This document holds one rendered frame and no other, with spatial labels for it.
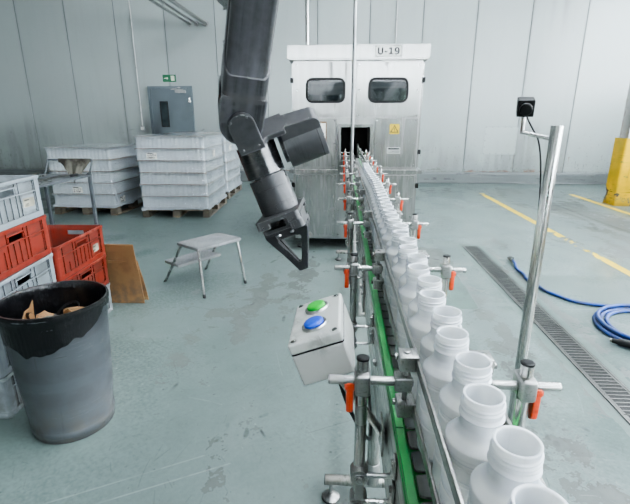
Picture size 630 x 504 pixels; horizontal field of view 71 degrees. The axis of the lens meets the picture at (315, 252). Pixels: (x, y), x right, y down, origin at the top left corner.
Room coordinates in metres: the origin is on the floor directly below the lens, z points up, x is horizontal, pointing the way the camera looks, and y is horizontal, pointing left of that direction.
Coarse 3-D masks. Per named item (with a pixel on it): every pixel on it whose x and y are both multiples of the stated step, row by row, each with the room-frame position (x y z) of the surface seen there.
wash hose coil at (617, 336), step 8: (512, 256) 4.30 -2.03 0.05; (520, 272) 3.91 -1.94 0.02; (544, 288) 3.47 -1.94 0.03; (560, 296) 3.31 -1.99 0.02; (584, 304) 3.18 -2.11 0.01; (592, 304) 3.15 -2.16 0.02; (600, 304) 3.14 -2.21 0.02; (608, 304) 3.13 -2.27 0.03; (616, 304) 3.07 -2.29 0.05; (624, 304) 3.08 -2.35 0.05; (600, 312) 2.96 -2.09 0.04; (608, 312) 3.01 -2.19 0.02; (616, 312) 3.00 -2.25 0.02; (624, 312) 3.03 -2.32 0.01; (600, 320) 2.80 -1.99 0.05; (608, 320) 2.85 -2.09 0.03; (600, 328) 2.74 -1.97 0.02; (608, 328) 2.69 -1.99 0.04; (616, 328) 2.73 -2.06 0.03; (616, 336) 2.61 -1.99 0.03; (624, 336) 2.58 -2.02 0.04; (624, 344) 2.49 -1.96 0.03
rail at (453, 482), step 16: (384, 256) 0.92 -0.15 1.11; (384, 288) 0.90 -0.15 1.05; (400, 304) 0.65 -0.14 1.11; (416, 368) 0.48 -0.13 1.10; (416, 416) 0.46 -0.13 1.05; (432, 416) 0.38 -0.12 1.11; (416, 432) 0.45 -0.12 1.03; (448, 464) 0.31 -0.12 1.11; (432, 480) 0.36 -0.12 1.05; (448, 480) 0.31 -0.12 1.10; (432, 496) 0.35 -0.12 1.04
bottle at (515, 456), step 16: (496, 432) 0.29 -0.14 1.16; (512, 432) 0.29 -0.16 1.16; (528, 432) 0.29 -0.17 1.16; (496, 448) 0.28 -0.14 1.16; (512, 448) 0.29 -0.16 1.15; (528, 448) 0.29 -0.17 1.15; (480, 464) 0.30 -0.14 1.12; (496, 464) 0.27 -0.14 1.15; (512, 464) 0.26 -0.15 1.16; (528, 464) 0.26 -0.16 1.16; (480, 480) 0.28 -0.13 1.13; (496, 480) 0.27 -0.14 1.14; (512, 480) 0.26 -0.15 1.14; (528, 480) 0.26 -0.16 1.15; (480, 496) 0.27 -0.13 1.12; (496, 496) 0.26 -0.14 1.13
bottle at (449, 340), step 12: (444, 336) 0.47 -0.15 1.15; (456, 336) 0.47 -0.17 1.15; (468, 336) 0.45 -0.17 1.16; (444, 348) 0.44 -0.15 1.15; (456, 348) 0.44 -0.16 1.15; (468, 348) 0.46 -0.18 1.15; (432, 360) 0.46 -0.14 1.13; (444, 360) 0.44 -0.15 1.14; (432, 372) 0.44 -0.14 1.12; (444, 372) 0.44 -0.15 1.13; (432, 384) 0.44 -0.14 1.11; (444, 384) 0.43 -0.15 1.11; (420, 396) 0.46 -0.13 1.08; (432, 396) 0.44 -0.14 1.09; (420, 408) 0.46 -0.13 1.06; (420, 420) 0.46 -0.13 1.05; (432, 432) 0.44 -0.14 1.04; (432, 444) 0.43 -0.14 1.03; (432, 456) 0.43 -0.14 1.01
